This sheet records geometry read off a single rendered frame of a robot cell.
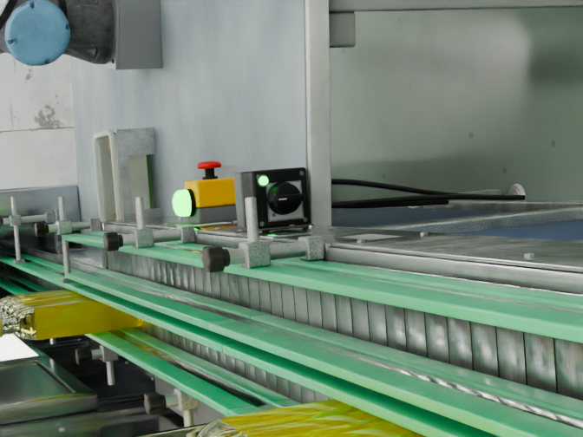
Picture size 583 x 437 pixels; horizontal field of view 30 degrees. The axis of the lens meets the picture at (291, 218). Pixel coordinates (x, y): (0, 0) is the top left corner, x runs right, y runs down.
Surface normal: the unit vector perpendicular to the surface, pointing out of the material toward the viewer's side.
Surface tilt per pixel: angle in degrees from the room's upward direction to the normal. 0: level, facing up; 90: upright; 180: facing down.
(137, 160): 90
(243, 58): 0
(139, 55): 90
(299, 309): 0
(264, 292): 0
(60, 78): 90
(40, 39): 96
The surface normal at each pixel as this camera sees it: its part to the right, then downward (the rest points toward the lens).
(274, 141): -0.92, 0.09
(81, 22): 0.10, 0.09
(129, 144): 0.38, 0.02
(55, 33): 0.48, 0.32
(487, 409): -0.07, -1.00
